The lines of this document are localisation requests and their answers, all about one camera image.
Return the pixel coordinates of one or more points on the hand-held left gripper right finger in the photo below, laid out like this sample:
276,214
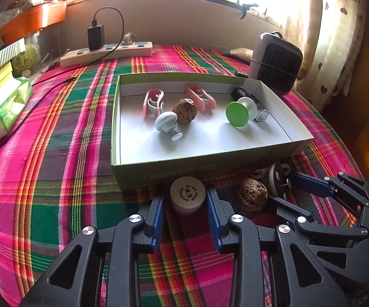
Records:
213,220

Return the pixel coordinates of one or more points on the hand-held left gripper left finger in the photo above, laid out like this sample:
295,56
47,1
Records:
157,224

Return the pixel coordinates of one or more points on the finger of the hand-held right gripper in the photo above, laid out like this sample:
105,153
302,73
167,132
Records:
312,185
286,206

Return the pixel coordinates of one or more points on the black and white disc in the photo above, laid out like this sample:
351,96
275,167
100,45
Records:
275,179

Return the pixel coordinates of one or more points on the white round jar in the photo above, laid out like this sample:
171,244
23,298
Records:
187,193

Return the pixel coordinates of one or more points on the green cardboard box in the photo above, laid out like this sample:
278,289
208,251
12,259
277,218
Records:
203,147

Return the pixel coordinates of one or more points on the white mushroom-shaped knob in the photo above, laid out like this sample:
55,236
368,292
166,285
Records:
165,120

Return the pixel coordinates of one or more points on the smooth brown walnut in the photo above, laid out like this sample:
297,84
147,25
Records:
184,110

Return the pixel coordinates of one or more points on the black and clear lighter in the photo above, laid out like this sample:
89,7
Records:
240,93

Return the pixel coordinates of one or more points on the pink plastic clip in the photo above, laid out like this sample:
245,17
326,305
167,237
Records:
203,100
147,104

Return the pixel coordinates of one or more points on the deeply pitted brown walnut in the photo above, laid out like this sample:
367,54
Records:
253,195

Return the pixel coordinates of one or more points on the green and white spool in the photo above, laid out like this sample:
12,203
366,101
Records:
237,112

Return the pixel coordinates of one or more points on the plaid tablecloth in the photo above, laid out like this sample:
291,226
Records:
59,166

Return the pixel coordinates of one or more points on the small black and silver heater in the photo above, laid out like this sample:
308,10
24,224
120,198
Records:
277,64

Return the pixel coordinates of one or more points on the heart-print curtain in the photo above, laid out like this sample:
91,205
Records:
334,38

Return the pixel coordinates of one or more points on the beige tapered object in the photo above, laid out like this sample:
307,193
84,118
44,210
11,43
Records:
240,53

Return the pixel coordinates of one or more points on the beige power strip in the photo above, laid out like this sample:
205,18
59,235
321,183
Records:
75,58

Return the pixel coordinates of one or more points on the white plug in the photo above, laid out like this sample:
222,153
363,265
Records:
127,40

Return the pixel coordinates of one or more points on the black window latch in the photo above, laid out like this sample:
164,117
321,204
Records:
246,9

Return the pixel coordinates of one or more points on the green tissue pack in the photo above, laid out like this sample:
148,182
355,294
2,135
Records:
5,112

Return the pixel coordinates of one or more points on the black charger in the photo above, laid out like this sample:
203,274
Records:
95,38

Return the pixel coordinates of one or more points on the striped box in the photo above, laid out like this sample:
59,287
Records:
2,59

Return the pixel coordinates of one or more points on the orange tray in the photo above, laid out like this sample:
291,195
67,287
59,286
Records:
37,17

